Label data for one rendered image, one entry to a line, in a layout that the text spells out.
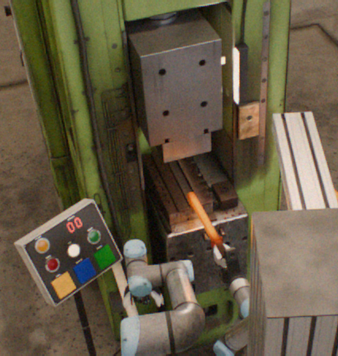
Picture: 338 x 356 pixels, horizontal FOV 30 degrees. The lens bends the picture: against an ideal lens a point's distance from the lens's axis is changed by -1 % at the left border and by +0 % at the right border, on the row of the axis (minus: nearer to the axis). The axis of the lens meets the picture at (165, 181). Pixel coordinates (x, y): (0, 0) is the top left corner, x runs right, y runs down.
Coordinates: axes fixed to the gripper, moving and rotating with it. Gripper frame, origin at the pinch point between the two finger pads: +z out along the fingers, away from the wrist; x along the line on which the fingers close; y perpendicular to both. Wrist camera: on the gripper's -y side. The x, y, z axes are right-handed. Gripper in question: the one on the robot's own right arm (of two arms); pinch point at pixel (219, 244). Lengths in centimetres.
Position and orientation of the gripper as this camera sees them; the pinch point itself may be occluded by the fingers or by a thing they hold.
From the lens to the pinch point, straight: 254.1
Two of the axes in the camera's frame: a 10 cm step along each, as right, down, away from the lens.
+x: 9.5, -2.6, 1.7
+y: 1.0, 7.6, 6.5
